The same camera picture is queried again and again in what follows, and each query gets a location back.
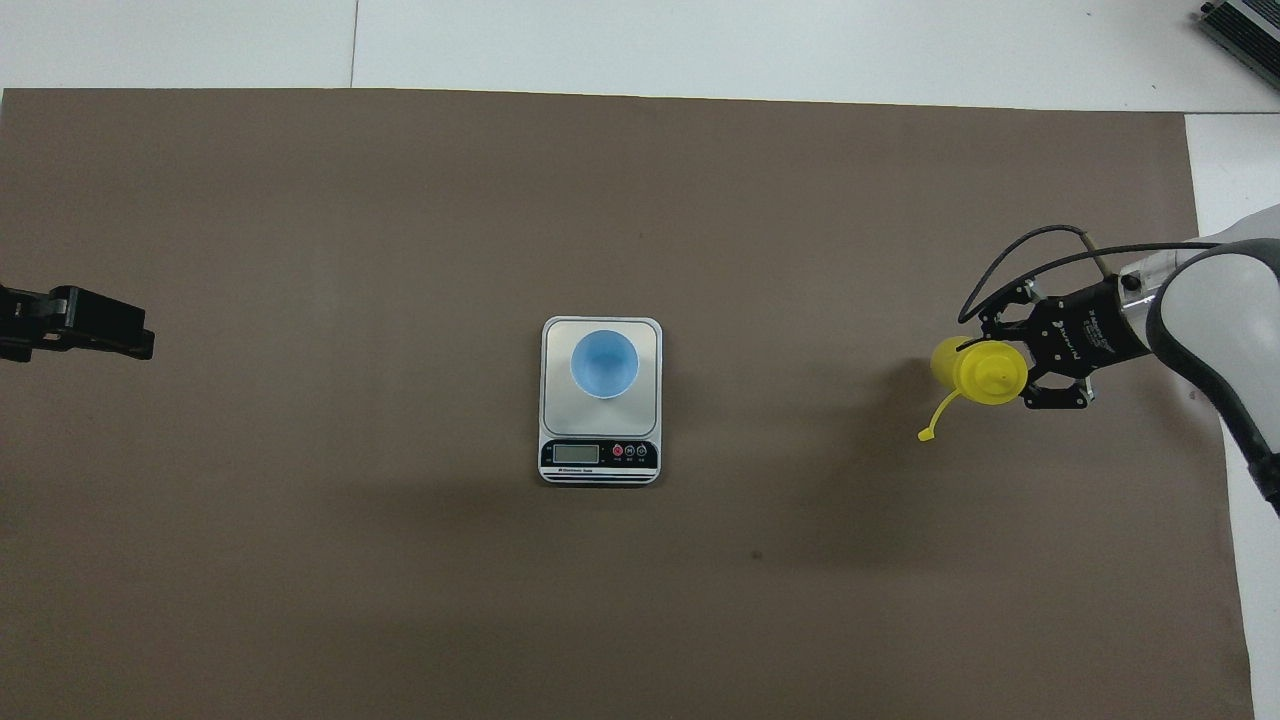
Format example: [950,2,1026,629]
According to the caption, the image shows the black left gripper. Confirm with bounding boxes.
[0,285,156,363]

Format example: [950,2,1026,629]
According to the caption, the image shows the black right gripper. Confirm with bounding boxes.
[980,280,1151,411]

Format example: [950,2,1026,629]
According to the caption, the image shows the yellow squeeze bottle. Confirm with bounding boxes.
[918,337,1029,443]

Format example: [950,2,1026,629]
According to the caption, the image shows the light blue plastic cup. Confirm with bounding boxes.
[570,329,640,400]

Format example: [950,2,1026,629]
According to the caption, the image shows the silver digital kitchen scale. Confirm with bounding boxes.
[540,316,663,487]

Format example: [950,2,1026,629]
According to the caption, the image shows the grey ribbed metal device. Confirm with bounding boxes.
[1200,0,1280,93]

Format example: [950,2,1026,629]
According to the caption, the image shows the brown paper table mat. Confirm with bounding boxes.
[0,88,1256,720]

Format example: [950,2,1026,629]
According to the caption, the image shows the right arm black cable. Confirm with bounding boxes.
[958,225,1216,326]

